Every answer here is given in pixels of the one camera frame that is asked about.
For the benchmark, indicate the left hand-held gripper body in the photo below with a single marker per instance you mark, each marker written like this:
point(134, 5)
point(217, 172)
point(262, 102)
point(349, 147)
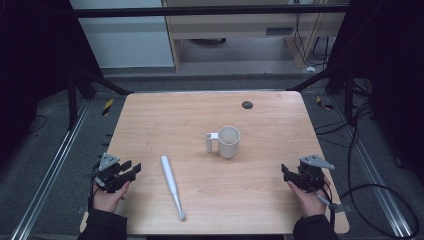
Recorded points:
point(108, 171)

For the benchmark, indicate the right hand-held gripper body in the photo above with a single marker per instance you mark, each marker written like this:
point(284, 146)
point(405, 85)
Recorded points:
point(311, 175)

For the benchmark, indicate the white electric toothbrush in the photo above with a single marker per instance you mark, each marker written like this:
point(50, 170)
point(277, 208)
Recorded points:
point(171, 181)

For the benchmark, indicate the white cup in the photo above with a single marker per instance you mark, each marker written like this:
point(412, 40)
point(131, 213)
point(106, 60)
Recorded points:
point(228, 141)

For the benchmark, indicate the person's left hand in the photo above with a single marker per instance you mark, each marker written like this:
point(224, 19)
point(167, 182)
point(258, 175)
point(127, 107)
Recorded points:
point(108, 199)

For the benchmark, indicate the person's right hand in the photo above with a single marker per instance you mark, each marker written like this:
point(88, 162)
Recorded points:
point(310, 203)

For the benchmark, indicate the yellow black tape strip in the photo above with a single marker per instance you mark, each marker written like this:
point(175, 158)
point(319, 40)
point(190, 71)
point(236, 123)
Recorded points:
point(323, 104)
point(107, 107)

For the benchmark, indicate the dark round table grommet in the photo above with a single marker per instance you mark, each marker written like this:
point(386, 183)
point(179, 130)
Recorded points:
point(247, 105)

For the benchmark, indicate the black metal stand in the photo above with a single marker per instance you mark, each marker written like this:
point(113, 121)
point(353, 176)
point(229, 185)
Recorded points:
point(75, 96)
point(345, 86)

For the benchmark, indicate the white plug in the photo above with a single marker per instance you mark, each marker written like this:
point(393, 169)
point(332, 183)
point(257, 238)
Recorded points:
point(310, 69)

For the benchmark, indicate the white cabinet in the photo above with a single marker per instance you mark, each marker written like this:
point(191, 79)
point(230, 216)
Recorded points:
point(126, 40)

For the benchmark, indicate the light wooden desk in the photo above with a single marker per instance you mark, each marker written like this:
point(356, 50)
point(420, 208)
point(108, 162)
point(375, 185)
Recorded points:
point(233, 25)

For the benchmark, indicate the black metal crossbar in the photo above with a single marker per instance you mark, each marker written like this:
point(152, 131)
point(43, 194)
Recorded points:
point(206, 12)

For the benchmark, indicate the aluminium floor rail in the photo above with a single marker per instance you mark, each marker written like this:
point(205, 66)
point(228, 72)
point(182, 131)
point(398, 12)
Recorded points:
point(373, 166)
point(46, 173)

